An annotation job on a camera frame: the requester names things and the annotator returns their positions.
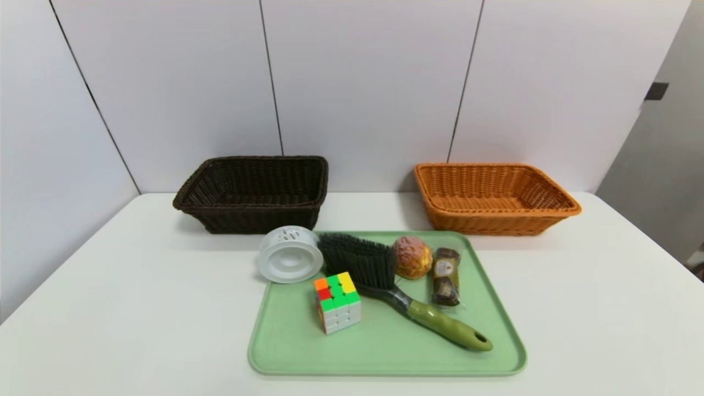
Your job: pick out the brown background object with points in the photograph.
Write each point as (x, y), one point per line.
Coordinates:
(697, 267)

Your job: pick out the round golden bread bun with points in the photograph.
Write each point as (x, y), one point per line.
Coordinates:
(411, 257)

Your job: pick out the wrapped chocolate roll snack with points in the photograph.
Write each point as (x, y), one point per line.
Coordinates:
(445, 275)

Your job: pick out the light green plastic tray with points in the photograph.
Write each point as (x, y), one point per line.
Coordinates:
(385, 352)

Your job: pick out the colourful puzzle cube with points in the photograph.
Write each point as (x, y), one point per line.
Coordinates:
(336, 300)

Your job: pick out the orange wicker basket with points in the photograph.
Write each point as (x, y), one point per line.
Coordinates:
(495, 223)

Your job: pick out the dark brown wicker basket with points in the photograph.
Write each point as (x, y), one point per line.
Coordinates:
(247, 220)

